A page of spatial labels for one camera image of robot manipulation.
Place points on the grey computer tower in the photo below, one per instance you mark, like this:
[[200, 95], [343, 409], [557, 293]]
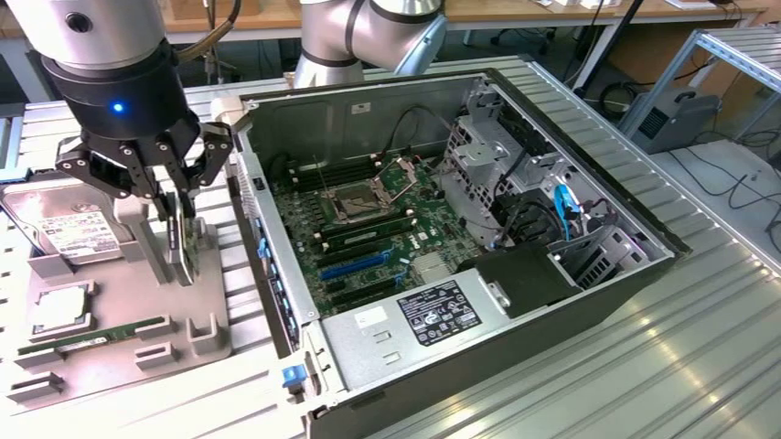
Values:
[[684, 123]]

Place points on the open black PC case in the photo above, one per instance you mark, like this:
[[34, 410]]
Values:
[[488, 361]]

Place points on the green motherboard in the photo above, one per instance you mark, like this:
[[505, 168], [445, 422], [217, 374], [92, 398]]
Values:
[[428, 215]]

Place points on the CPU socket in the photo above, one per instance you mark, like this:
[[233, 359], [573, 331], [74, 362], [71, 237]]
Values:
[[357, 203]]

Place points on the black stand pole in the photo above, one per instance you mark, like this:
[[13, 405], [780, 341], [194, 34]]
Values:
[[611, 41]]

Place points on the silver hard disk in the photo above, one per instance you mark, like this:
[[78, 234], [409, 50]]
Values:
[[61, 228]]

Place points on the silver CPU chip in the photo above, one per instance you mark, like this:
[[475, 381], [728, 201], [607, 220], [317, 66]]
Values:
[[61, 311]]

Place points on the silver chipset heatsink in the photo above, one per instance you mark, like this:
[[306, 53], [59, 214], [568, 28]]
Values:
[[431, 265]]

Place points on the white desk box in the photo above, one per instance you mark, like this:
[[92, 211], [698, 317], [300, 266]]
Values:
[[604, 3]]

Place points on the blue plastic disk carrier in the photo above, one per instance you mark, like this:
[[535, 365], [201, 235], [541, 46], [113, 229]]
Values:
[[13, 174]]

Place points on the silver power supply unit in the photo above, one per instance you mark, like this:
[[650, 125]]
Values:
[[367, 347]]

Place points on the black expansion slot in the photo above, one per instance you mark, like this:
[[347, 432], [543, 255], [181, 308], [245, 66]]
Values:
[[348, 258], [367, 297], [360, 287]]

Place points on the black office chair base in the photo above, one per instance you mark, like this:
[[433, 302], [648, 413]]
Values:
[[544, 34]]

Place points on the metal socket cover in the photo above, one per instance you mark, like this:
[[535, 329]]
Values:
[[400, 178]]

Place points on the aluminium profile frame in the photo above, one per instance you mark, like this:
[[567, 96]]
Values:
[[732, 50]]

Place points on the blue expansion slot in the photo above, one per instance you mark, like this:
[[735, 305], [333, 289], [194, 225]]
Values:
[[355, 270]]

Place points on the blue case latch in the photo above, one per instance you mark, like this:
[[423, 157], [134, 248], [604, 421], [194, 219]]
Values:
[[293, 375]]

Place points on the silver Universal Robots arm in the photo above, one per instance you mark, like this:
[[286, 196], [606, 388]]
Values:
[[92, 27]]

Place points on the brown cardboard box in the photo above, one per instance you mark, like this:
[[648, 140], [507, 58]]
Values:
[[189, 9]]

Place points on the wooden office desk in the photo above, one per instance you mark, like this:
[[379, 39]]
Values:
[[519, 16], [269, 23]]

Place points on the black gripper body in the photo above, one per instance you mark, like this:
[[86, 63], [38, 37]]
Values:
[[122, 91]]

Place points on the black plastic fan shroud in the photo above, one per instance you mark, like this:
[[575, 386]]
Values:
[[525, 279]]

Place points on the graphics card with metal bracket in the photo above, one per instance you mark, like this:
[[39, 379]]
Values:
[[186, 256]]

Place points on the thin metal locking lever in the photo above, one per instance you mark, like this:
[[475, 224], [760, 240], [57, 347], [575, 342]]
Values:
[[324, 178]]

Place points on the green RAM stick with label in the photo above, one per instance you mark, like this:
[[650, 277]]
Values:
[[86, 340]]

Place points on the grey plastic parts rack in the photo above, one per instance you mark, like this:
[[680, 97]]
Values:
[[122, 315]]

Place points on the silver disk bay cage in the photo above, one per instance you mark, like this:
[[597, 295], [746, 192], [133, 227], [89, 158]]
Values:
[[483, 183]]

